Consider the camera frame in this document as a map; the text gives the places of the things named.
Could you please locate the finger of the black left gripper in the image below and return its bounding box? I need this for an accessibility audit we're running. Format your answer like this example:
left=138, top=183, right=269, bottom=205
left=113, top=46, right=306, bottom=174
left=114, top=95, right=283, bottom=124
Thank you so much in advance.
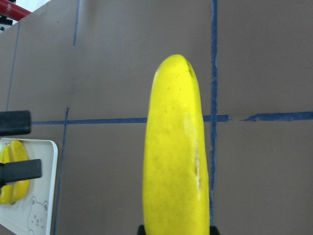
left=0, top=111, right=31, bottom=136

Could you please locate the white rectangular bear plate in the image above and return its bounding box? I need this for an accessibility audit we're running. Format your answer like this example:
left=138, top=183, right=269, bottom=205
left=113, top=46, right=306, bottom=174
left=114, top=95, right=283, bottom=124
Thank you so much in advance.
left=0, top=139, right=58, bottom=235

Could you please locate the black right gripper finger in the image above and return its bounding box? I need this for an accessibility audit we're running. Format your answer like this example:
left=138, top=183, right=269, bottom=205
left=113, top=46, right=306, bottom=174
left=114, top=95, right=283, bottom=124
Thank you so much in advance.
left=137, top=225, right=146, bottom=235

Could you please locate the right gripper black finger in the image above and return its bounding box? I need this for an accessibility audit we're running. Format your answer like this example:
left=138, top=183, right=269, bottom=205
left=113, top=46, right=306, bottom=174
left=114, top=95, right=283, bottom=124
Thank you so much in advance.
left=210, top=226, right=220, bottom=235
left=0, top=159, right=42, bottom=187

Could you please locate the yellow banana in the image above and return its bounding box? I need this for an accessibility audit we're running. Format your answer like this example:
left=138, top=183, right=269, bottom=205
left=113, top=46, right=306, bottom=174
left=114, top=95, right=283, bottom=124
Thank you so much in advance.
left=9, top=140, right=30, bottom=205
left=0, top=144, right=13, bottom=205
left=142, top=54, right=210, bottom=235

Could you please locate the red cylinder bottle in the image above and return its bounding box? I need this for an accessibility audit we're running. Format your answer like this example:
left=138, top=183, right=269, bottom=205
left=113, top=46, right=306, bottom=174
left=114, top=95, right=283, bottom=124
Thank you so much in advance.
left=0, top=0, right=31, bottom=21

